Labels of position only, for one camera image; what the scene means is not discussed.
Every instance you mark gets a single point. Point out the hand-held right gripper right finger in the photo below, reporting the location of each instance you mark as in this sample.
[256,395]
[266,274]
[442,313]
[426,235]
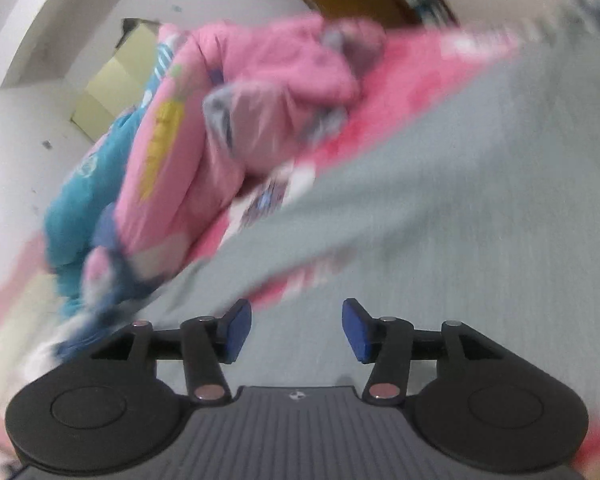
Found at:
[360,330]

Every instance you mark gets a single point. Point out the pink floral blanket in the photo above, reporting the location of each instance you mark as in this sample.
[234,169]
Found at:
[405,95]

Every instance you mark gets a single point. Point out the pink and cream headboard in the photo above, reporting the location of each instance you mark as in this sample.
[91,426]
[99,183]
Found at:
[10,330]

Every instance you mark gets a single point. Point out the navy blue cloth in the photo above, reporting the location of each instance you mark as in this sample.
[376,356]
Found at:
[105,235]

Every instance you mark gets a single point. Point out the pale yellow wardrobe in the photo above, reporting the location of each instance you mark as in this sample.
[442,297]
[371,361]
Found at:
[110,90]

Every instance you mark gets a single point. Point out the grey sweatpants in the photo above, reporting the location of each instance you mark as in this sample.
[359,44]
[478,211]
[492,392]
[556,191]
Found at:
[455,210]

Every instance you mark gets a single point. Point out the pink carrot print quilt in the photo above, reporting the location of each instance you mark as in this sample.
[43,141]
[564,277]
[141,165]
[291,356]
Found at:
[260,85]

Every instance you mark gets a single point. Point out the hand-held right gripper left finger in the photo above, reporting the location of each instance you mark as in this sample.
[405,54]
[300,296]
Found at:
[237,330]

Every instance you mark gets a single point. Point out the teal printed quilt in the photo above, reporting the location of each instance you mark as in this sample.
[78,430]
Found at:
[80,200]

